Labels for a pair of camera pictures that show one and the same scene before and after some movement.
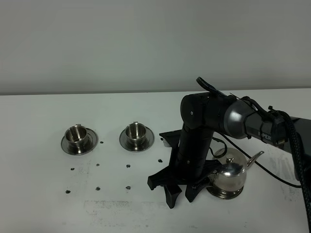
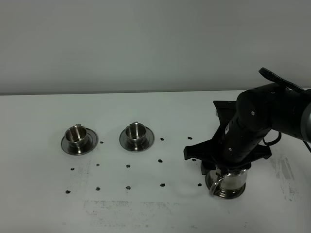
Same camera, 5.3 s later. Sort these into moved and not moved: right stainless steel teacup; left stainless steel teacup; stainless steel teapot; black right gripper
Moved: black right gripper
Not moved: stainless steel teapot; left stainless steel teacup; right stainless steel teacup
